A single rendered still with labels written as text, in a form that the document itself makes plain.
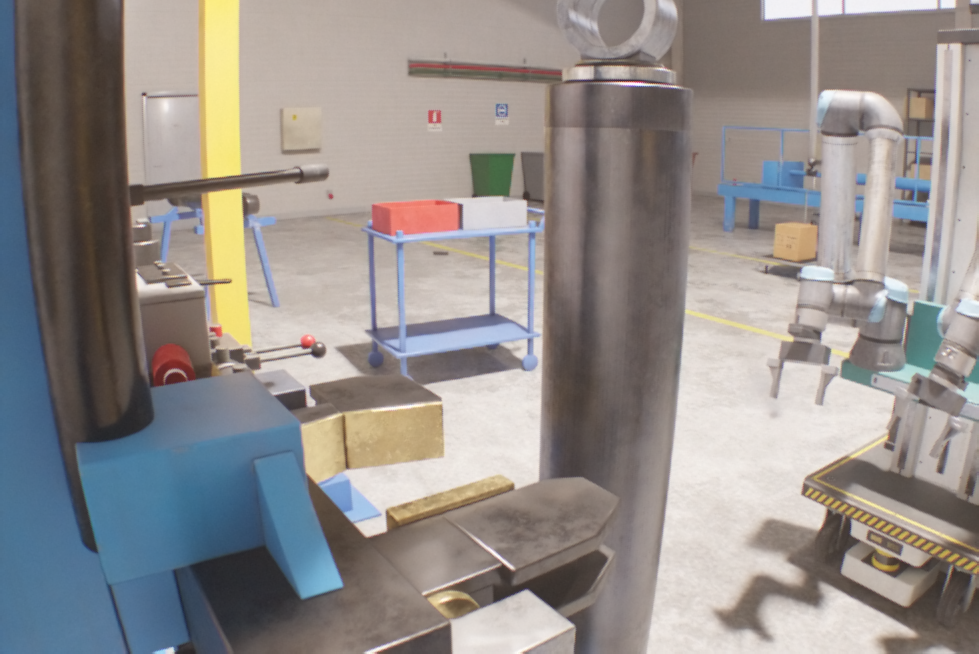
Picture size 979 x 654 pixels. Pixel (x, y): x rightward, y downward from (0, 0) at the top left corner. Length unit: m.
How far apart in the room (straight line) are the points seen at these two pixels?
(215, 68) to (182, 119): 8.25
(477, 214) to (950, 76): 2.62
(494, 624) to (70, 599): 0.42
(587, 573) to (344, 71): 11.91
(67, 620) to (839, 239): 2.09
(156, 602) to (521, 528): 0.40
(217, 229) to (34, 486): 2.69
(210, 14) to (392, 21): 9.77
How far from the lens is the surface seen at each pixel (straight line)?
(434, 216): 3.87
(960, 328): 1.70
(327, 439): 1.05
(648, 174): 0.94
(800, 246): 7.42
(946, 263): 2.38
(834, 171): 2.19
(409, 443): 1.09
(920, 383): 1.73
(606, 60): 0.98
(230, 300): 3.39
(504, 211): 4.05
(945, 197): 2.37
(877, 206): 2.06
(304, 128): 11.94
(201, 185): 0.89
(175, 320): 1.05
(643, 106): 0.93
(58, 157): 0.53
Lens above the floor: 1.40
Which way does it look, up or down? 13 degrees down
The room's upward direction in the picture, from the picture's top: straight up
